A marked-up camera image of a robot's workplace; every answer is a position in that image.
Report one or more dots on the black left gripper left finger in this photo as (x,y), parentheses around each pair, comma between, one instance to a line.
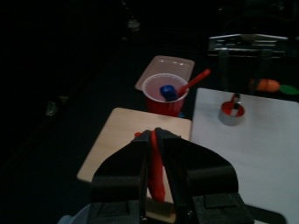
(116,175)

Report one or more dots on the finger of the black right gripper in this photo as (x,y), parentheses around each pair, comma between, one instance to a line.
(265,65)
(223,70)

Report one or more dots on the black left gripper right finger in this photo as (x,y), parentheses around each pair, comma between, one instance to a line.
(202,175)

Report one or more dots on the pale blue bowl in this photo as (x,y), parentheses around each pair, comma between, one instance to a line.
(76,215)

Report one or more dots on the orange toy carrot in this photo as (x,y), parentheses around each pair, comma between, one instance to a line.
(269,85)

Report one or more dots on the red plastic toy utensil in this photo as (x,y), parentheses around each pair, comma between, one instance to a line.
(194,80)

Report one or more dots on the clear plastic tray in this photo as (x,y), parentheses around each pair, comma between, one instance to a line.
(170,64)

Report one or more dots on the light wooden cutting board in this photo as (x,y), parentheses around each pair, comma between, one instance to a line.
(124,131)

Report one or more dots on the white flat board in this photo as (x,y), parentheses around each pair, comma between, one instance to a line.
(257,145)

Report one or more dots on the red plastic cup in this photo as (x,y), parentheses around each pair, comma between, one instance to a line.
(166,106)

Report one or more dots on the grey background fixture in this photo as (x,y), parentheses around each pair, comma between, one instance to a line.
(132,24)

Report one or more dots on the small grey background object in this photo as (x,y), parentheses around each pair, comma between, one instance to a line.
(54,106)

